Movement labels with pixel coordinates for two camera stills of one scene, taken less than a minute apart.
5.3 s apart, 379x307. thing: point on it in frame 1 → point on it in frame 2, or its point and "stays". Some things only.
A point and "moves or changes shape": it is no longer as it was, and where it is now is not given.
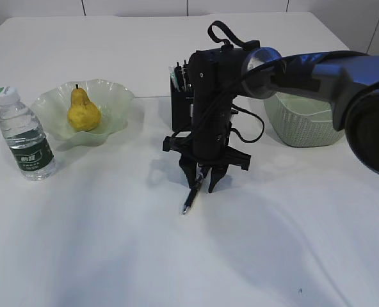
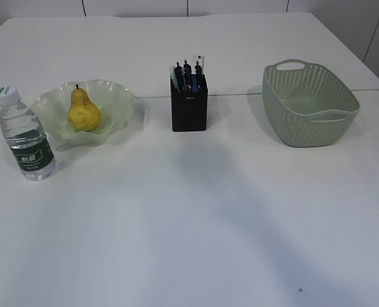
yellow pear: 83,114 stays
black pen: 201,173 moves or changes shape
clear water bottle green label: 26,136 stays
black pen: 179,77 stays
